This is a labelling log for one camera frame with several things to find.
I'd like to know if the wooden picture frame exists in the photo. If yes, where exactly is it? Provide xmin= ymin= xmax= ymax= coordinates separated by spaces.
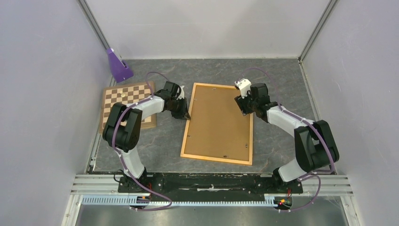
xmin=180 ymin=82 xmax=255 ymax=166

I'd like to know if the purple plastic stand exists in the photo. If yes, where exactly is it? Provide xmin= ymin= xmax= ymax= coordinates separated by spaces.
xmin=106 ymin=48 xmax=134 ymax=83

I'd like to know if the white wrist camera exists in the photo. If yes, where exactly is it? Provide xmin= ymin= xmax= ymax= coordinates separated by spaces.
xmin=234 ymin=78 xmax=252 ymax=98
xmin=177 ymin=86 xmax=185 ymax=100

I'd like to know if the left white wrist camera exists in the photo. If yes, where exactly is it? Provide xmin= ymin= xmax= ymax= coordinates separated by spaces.
xmin=177 ymin=86 xmax=185 ymax=100

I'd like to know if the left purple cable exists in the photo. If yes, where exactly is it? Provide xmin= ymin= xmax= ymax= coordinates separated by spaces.
xmin=112 ymin=72 xmax=173 ymax=213

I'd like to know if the wooden chessboard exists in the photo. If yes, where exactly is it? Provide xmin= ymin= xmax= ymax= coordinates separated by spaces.
xmin=98 ymin=81 xmax=155 ymax=134

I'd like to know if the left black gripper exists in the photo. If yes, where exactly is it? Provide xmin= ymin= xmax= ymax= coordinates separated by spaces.
xmin=168 ymin=97 xmax=191 ymax=121

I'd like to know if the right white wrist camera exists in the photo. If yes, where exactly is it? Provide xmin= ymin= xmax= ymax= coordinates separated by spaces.
xmin=234 ymin=78 xmax=252 ymax=98

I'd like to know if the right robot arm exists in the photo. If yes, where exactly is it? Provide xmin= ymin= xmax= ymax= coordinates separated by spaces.
xmin=234 ymin=79 xmax=340 ymax=192

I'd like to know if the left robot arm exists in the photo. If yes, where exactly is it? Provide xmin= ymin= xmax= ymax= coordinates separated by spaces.
xmin=102 ymin=81 xmax=191 ymax=192

